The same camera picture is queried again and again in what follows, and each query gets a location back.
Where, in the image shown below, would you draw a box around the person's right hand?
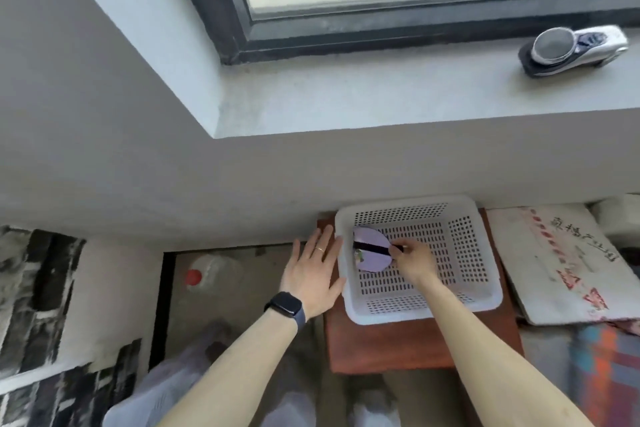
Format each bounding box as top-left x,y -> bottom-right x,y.
391,240 -> 439,288

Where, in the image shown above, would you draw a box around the person's left hand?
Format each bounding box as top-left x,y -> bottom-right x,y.
279,227 -> 347,321

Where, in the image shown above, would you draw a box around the purple round puff black strap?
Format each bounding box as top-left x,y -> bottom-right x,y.
352,227 -> 404,274

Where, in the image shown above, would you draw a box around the white perforated plastic basket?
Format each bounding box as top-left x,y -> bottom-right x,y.
334,194 -> 504,326

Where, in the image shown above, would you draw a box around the person's left forearm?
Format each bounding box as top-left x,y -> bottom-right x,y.
156,311 -> 301,427

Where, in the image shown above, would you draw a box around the person's right forearm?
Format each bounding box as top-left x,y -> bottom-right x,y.
419,278 -> 599,427

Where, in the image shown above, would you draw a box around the black smartwatch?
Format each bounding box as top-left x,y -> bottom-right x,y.
263,292 -> 307,336

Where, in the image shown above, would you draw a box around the brown wooden stool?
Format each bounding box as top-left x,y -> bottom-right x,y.
317,208 -> 525,375

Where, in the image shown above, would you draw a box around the clear plastic bottle red cap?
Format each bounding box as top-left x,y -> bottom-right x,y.
183,254 -> 244,295

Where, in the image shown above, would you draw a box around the white shoe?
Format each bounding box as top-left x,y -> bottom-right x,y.
352,388 -> 401,427
264,391 -> 322,427

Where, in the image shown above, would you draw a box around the white cardboard box red print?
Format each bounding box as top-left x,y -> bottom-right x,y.
486,203 -> 640,327

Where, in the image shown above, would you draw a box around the person's white trousers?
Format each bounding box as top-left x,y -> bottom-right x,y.
102,322 -> 281,427

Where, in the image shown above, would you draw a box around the white foam block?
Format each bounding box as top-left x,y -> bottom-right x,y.
589,195 -> 640,248

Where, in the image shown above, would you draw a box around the colourful checked cloth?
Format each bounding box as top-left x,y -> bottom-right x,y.
569,321 -> 640,427

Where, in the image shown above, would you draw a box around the silver and black handheld device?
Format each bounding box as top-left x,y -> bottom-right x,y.
517,25 -> 630,77

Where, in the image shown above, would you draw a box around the black and white ink paper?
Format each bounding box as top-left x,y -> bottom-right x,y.
0,225 -> 87,378
0,339 -> 144,427

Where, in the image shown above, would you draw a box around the dark window frame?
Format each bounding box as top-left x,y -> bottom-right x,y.
161,0 -> 640,65

